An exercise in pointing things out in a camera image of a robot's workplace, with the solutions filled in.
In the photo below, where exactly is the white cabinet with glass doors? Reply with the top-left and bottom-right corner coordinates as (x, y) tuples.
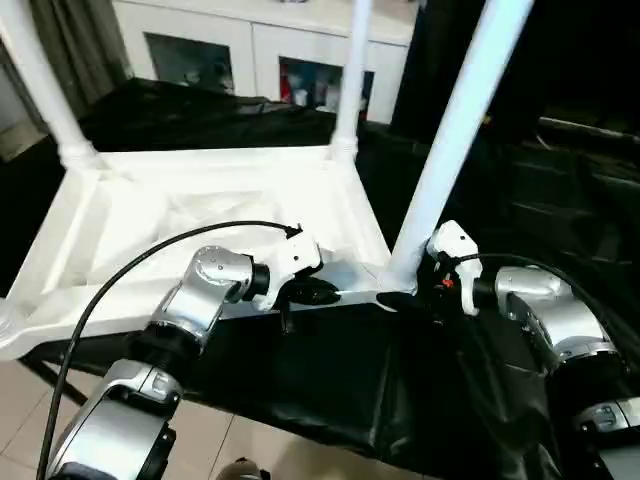
(112, 0), (416, 124)

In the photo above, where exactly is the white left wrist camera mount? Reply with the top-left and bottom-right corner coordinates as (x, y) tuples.
(254, 224), (327, 312)

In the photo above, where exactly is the white plastic table leg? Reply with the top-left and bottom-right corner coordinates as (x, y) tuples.
(0, 0), (104, 171)
(377, 0), (536, 296)
(0, 299), (19, 351)
(331, 0), (375, 164)

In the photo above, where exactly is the dark metal rod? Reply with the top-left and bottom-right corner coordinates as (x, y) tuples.
(484, 115), (640, 151)

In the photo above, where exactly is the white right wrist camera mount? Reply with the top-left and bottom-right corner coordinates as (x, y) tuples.
(424, 219), (482, 317)

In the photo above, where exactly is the white plastic table top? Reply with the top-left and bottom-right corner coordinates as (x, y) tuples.
(0, 144), (421, 362)

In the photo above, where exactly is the grey curtain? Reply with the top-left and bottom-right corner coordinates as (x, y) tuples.
(29, 0), (129, 111)

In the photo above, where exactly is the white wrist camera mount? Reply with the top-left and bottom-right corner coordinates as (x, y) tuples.
(424, 219), (482, 317)
(254, 224), (327, 312)

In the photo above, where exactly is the black metal stand leg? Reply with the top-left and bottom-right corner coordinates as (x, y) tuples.
(19, 357), (86, 406)

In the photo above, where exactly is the black mat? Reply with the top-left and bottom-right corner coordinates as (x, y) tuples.
(0, 74), (640, 480)

